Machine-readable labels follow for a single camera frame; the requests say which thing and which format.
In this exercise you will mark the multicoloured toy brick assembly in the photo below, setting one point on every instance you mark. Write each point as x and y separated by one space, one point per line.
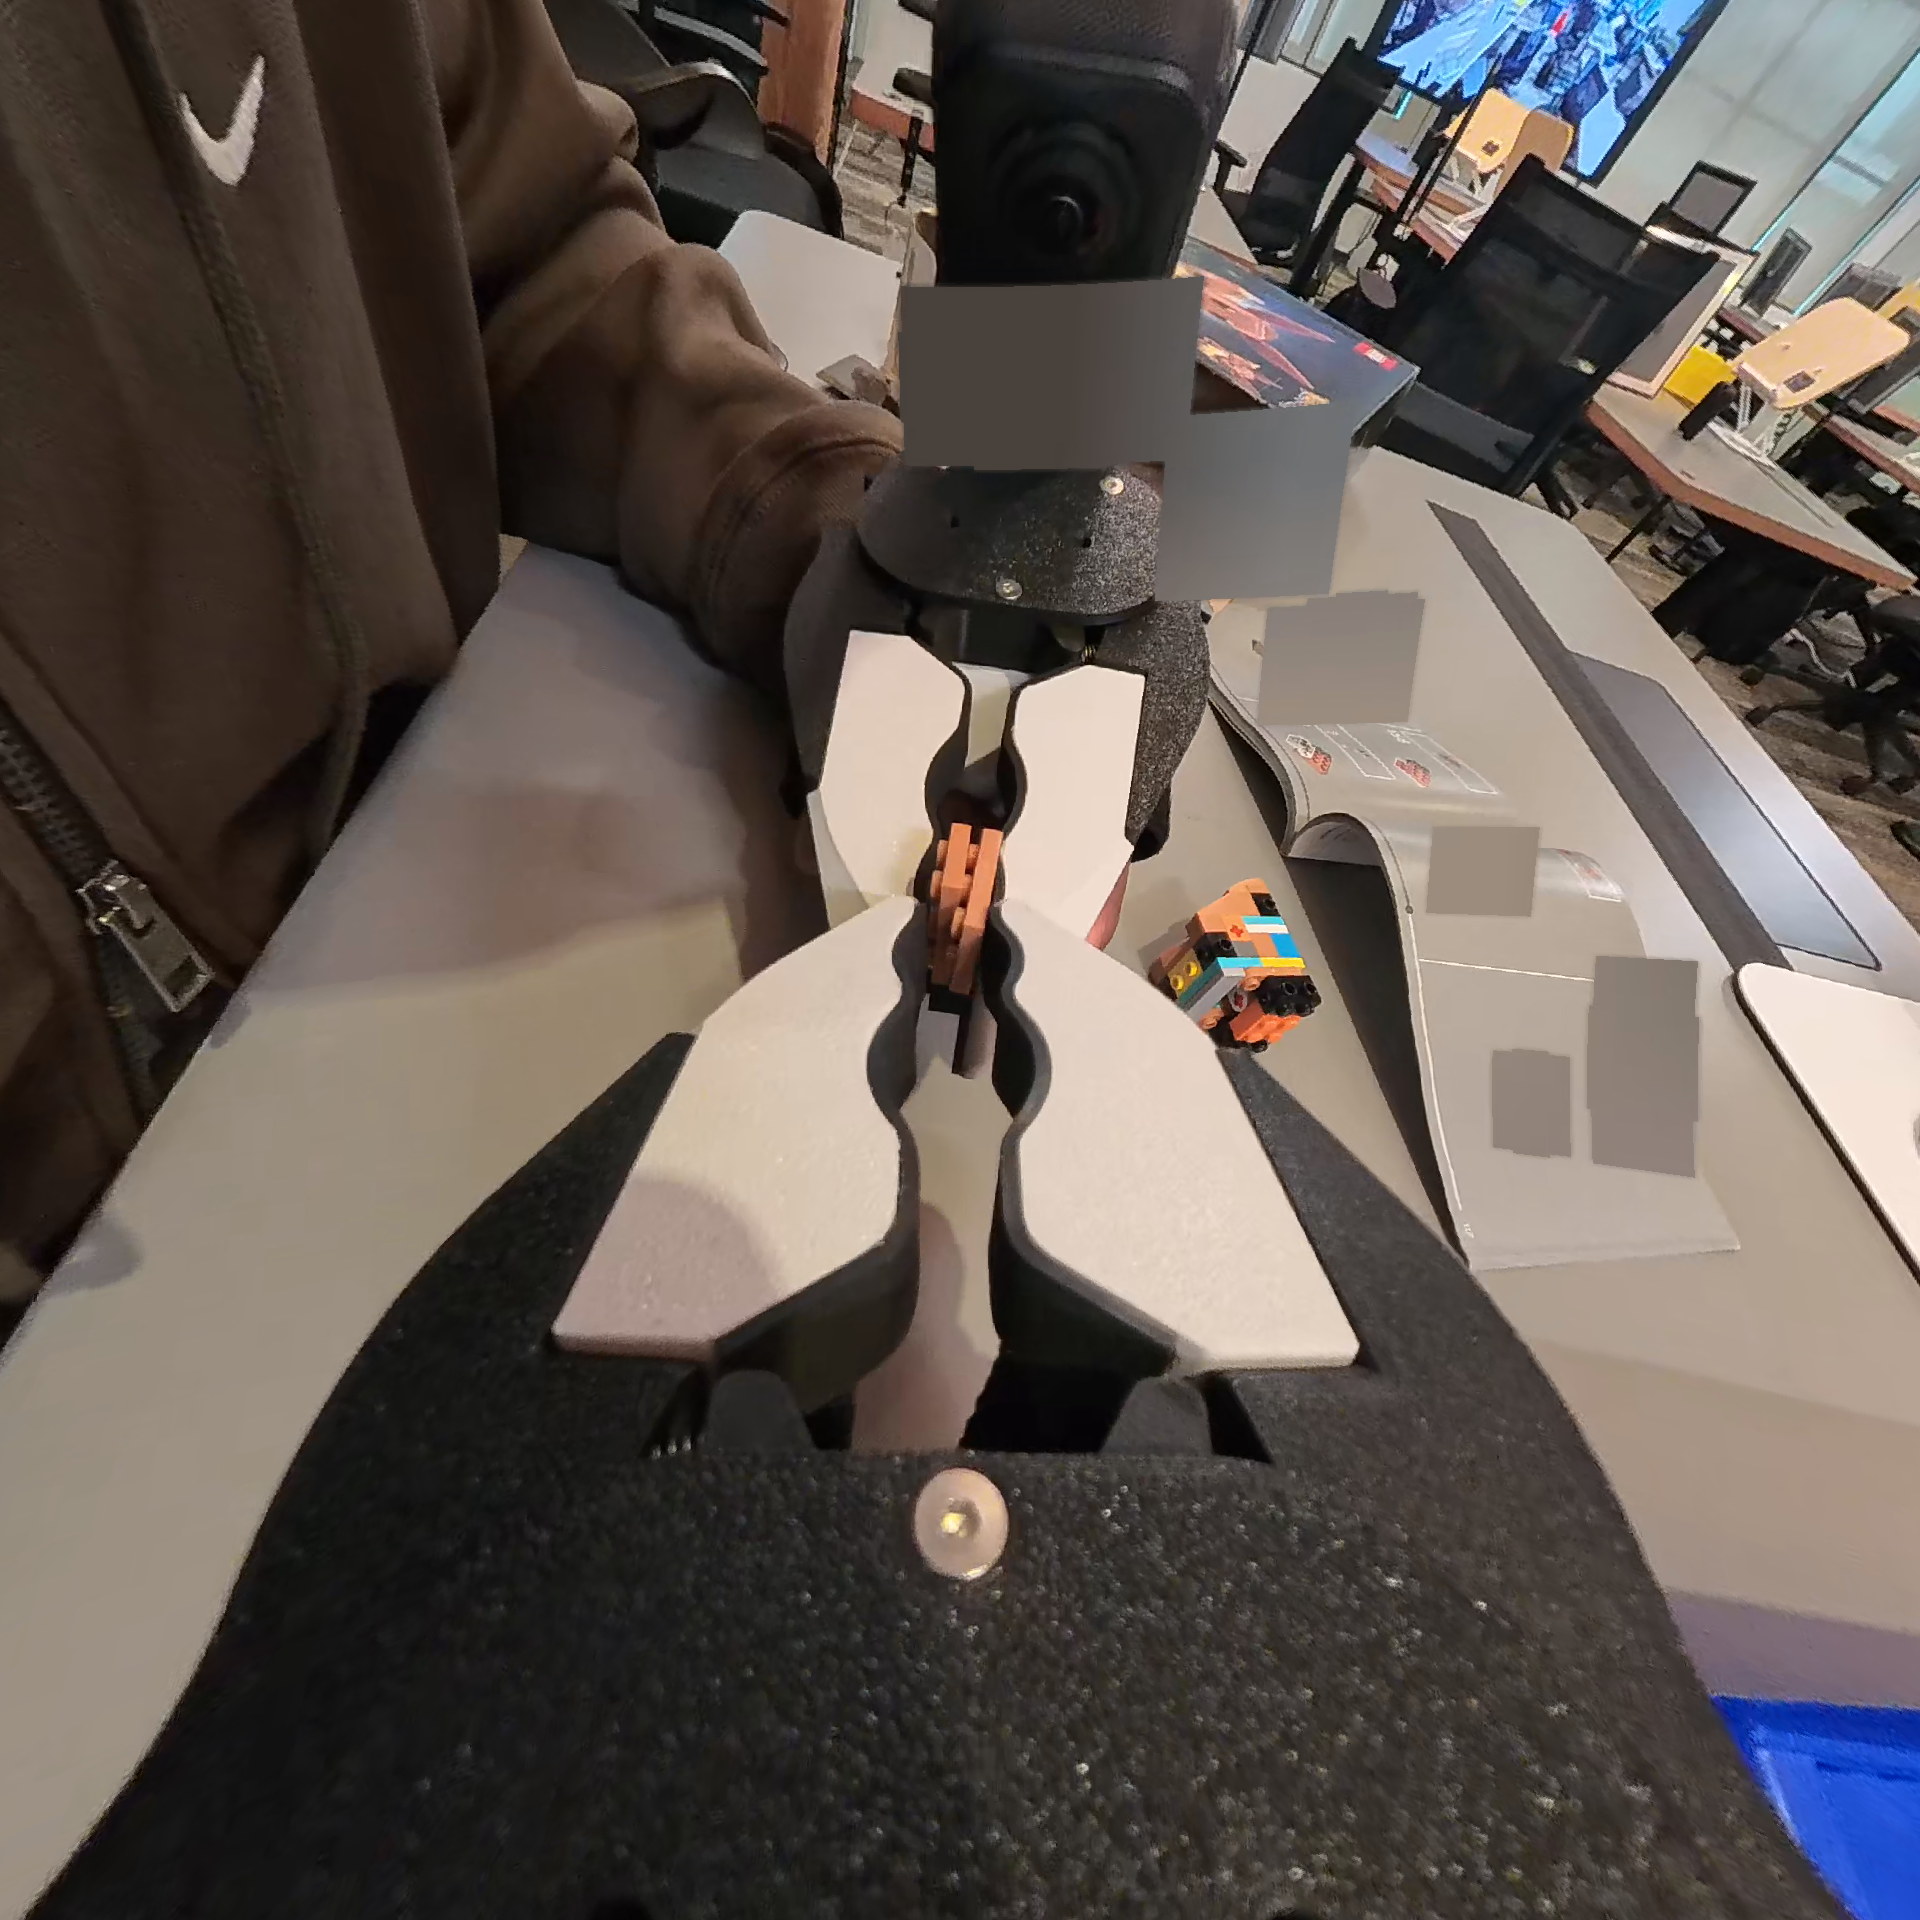
1236 960

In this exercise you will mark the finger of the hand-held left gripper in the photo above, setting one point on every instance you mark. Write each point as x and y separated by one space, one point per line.
879 751
1073 780

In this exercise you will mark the wood-edged office desk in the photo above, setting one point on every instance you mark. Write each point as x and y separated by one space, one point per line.
1755 481

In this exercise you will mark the blue plastic bin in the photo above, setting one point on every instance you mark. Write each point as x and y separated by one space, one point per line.
1829 1815

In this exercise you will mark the black office chair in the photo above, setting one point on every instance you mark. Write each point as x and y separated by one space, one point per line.
1319 150
721 136
1799 646
1545 329

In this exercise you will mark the person's left hand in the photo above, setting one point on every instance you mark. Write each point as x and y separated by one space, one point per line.
1109 916

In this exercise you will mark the grey instruction booklet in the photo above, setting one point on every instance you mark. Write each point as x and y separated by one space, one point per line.
1455 990

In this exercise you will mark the large wall monitor screen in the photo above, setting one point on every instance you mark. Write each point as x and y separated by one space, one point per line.
1559 67

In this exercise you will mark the light wooden board stand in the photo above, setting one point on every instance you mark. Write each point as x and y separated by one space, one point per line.
1821 352

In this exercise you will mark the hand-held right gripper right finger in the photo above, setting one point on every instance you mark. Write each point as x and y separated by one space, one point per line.
1170 1184

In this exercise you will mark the brown zip hoodie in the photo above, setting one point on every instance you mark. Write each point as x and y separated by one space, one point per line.
225 524

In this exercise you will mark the yellow box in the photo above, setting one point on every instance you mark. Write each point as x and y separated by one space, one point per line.
1706 371

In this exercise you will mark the dark printed toy set box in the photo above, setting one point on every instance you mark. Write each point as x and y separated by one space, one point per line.
1290 339

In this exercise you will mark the grey desk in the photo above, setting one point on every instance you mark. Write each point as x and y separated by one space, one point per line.
450 975

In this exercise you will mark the person's left forearm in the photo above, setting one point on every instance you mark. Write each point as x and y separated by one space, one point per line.
705 451

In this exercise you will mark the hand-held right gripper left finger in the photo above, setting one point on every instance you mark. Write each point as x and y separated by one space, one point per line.
751 1172

